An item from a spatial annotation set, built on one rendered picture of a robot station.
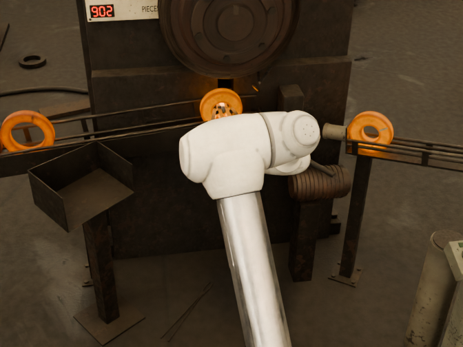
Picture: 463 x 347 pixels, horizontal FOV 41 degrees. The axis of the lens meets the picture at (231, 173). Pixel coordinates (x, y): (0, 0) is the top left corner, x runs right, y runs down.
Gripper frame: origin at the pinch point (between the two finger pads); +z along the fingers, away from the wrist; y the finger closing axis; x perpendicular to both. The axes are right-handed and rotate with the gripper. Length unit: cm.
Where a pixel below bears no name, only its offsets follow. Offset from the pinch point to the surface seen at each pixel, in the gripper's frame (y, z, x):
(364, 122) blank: 49, -17, -1
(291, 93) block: 25.7, -1.4, 3.6
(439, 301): 65, -65, -43
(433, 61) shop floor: 182, 177, -85
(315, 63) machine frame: 36.3, 7.6, 10.2
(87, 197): -49, -28, -15
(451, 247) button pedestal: 59, -71, -12
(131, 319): -39, -32, -74
